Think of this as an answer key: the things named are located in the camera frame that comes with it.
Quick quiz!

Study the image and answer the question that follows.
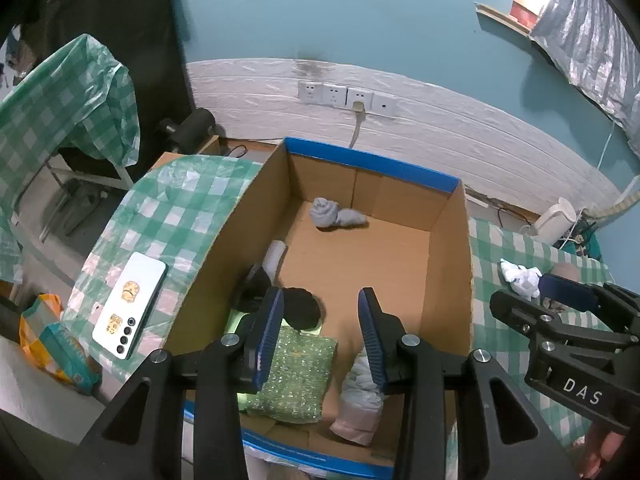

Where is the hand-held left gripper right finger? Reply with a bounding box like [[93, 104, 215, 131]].
[[356, 286, 581, 480]]

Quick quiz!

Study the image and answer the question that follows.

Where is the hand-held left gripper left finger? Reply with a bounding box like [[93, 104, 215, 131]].
[[62, 285, 286, 480]]

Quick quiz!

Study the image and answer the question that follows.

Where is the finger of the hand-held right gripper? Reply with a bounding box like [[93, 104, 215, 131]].
[[538, 272, 640, 332], [489, 289, 627, 344]]

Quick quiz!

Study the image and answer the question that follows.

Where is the black sock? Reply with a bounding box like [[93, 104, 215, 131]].
[[282, 286, 324, 334]]

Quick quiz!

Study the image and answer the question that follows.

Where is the green sparkly cloth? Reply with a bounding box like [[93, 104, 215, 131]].
[[245, 327, 340, 426]]

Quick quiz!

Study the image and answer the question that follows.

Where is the cardboard box with blue rim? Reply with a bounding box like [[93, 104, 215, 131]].
[[162, 136, 475, 478]]

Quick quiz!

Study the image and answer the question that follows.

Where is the grey sock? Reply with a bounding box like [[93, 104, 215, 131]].
[[309, 197, 370, 232]]

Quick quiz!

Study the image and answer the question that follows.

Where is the person's right hand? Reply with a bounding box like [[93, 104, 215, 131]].
[[575, 427, 633, 468]]

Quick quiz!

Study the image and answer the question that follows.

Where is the beige rolled cloth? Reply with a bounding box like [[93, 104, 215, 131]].
[[542, 261, 583, 311]]

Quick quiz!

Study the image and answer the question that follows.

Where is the white and blue cloth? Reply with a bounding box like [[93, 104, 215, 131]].
[[499, 257, 544, 301]]

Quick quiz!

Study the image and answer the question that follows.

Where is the white electric kettle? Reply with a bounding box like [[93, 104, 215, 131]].
[[520, 196, 577, 247]]

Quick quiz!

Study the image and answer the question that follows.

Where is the white rolled sock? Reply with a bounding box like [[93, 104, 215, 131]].
[[261, 240, 289, 282]]

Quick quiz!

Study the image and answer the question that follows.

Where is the white smartphone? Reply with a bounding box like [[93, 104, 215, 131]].
[[91, 251, 168, 361]]

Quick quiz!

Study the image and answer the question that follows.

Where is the teal snack packet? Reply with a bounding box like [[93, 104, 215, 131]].
[[38, 322, 104, 397]]

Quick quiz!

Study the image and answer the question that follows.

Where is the black cylindrical device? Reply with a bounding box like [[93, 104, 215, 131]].
[[159, 107, 217, 154]]

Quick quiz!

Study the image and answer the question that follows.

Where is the orange plastic bag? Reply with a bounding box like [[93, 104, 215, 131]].
[[19, 292, 66, 376]]

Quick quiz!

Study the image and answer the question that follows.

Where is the silver foil curtain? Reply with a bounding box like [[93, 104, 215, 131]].
[[529, 0, 640, 157]]

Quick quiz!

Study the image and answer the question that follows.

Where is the wooden window sill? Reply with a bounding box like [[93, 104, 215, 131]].
[[474, 2, 534, 39]]

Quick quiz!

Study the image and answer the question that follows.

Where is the green checked plastic sheet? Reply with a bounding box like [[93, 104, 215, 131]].
[[0, 34, 140, 281]]

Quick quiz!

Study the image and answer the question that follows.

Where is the black cabinet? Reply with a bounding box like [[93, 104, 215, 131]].
[[0, 0, 197, 133]]

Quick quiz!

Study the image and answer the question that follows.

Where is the striped braided hose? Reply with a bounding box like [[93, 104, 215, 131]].
[[590, 175, 640, 222]]

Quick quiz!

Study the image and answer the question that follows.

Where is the white pull cord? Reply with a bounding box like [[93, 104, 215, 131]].
[[596, 129, 614, 172]]

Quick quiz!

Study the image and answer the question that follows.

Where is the beige power cable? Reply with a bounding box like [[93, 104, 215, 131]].
[[349, 102, 369, 149]]

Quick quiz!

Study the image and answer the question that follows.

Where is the white wall socket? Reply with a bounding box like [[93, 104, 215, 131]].
[[372, 93, 400, 118], [322, 83, 348, 108], [298, 80, 324, 106], [346, 87, 374, 112]]

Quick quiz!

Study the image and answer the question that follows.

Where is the metal frame stand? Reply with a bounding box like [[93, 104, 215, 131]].
[[41, 152, 132, 238]]

